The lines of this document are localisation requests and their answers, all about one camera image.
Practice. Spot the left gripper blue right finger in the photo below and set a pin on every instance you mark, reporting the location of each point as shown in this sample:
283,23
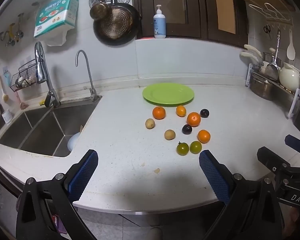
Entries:
251,208

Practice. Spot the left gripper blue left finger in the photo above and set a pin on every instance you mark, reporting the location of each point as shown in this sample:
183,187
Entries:
46,205

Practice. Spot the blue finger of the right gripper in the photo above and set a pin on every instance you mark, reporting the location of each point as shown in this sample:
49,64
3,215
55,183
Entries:
293,142
277,165

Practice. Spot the small orange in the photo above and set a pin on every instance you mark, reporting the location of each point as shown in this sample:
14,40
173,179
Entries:
203,136

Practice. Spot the green tomato round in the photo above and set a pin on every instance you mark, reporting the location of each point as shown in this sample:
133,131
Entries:
195,147

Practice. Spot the large orange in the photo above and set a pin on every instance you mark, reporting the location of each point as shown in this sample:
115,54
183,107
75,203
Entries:
193,119
159,113

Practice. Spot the green tomato with stem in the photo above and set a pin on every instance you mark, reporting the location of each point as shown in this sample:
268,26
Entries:
182,148

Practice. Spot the dark plum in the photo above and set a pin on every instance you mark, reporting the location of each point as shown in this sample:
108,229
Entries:
187,129
204,113

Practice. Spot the tan longan fruit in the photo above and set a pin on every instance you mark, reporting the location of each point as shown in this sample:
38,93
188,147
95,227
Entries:
150,123
169,134

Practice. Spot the large chrome kitchen faucet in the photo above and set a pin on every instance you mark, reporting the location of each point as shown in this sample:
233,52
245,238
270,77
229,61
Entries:
42,76

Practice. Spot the steel pot on rack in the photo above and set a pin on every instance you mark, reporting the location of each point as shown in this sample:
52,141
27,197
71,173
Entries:
261,87

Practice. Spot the cream ceramic jug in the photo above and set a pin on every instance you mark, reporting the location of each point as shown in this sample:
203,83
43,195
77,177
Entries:
289,77

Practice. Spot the white bowl in sink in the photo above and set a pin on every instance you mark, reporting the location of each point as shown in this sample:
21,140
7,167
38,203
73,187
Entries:
73,141

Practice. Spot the metal dish rack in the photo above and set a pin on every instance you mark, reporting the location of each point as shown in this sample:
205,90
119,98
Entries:
284,98

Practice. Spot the stainless steel sink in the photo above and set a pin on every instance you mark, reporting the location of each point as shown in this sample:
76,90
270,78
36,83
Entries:
46,131

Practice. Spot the metal spatula hanging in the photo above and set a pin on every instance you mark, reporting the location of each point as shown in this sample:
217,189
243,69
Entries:
273,70

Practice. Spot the white rice paddle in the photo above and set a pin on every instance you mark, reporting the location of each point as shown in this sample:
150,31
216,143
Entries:
290,49

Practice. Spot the yellow orange small citrus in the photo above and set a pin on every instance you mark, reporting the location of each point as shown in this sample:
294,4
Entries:
181,111

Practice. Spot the black scissors hanging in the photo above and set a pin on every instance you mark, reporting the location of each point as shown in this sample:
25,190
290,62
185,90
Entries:
267,30

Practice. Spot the thin gooseneck faucet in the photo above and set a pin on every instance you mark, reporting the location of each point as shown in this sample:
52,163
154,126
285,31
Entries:
93,93

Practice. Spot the green plate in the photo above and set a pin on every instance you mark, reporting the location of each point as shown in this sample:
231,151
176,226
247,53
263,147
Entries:
168,94

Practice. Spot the yellow toy bicycle decoration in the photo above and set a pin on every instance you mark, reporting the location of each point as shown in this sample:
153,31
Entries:
13,37

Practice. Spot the blue white soap bottle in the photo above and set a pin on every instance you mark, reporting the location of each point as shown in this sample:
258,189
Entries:
159,23

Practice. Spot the copper colander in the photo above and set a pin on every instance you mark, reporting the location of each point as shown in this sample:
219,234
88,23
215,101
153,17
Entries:
117,23

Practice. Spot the teal paper towel pack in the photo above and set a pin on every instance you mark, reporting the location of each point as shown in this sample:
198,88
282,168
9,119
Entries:
56,18

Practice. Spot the small copper saucepan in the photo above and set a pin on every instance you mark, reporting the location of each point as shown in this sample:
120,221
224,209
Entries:
100,11

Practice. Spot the white knife handle lower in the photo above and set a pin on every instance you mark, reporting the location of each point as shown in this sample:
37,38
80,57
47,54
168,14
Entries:
250,56

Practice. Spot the white knife handle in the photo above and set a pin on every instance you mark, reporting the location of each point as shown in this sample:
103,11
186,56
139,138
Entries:
250,56
254,51

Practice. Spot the white knife handle upper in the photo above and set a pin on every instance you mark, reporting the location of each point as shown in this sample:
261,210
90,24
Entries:
254,51

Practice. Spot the white wire wall rack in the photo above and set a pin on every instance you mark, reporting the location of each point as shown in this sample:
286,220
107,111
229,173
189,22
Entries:
271,14

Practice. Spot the black wire sink basket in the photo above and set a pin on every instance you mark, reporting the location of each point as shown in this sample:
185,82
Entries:
25,77

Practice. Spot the dark wooden window frame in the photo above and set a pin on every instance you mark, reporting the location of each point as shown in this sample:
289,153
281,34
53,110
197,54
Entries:
222,21

